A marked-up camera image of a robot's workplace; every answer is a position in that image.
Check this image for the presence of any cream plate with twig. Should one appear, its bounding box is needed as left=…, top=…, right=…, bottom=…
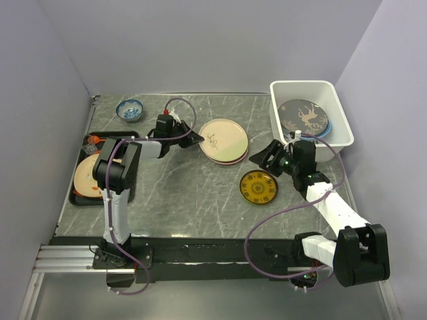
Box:
left=198, top=119, right=249, bottom=161

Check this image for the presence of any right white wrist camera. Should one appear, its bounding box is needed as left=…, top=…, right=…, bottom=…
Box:
left=284, top=130, right=302, bottom=151

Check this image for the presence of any orange spoon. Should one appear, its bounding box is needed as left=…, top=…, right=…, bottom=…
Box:
left=87, top=135, right=105, bottom=145

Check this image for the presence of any grey reindeer plate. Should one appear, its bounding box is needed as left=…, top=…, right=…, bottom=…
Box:
left=278, top=99, right=329, bottom=135

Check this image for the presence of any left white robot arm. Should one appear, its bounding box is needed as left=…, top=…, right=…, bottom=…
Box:
left=92, top=114, right=205, bottom=268

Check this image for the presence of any clear plastic cup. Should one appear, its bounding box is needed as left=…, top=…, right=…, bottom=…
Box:
left=81, top=143, right=98, bottom=155

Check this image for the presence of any aluminium rail frame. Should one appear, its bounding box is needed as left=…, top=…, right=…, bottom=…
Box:
left=17, top=241, right=111, bottom=320

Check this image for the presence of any pink plate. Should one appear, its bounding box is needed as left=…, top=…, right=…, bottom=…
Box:
left=208, top=149, right=249, bottom=165

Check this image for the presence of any black tray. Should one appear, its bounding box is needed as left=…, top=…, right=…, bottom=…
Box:
left=69, top=131, right=139, bottom=207

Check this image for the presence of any black base beam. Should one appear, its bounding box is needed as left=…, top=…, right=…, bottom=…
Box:
left=91, top=235, right=338, bottom=283

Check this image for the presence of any cream plate with bird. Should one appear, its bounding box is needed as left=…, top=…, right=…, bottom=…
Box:
left=73, top=154, right=102, bottom=198

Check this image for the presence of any white plastic bin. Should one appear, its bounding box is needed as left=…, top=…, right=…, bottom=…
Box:
left=270, top=80, right=354, bottom=163

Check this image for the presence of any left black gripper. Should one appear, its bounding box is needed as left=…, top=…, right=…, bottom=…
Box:
left=168, top=120, right=204, bottom=149

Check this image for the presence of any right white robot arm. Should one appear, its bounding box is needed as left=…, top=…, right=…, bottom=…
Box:
left=249, top=139, right=390, bottom=287

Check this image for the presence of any blue white porcelain bowl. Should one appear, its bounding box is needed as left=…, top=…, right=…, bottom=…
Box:
left=115, top=99, right=143, bottom=123

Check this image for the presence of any blue plate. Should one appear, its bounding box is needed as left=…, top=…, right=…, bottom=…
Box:
left=314, top=121, right=332, bottom=137

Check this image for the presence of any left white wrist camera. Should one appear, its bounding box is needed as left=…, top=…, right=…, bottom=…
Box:
left=163, top=109, right=181, bottom=123

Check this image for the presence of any yellow patterned plate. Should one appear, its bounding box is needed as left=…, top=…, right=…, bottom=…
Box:
left=239, top=170, right=278, bottom=205

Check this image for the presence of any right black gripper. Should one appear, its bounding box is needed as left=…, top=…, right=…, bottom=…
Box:
left=249, top=139, right=300, bottom=177

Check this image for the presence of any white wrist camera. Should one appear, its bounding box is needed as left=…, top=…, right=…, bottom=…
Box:
left=284, top=130, right=302, bottom=151
left=163, top=109, right=181, bottom=123

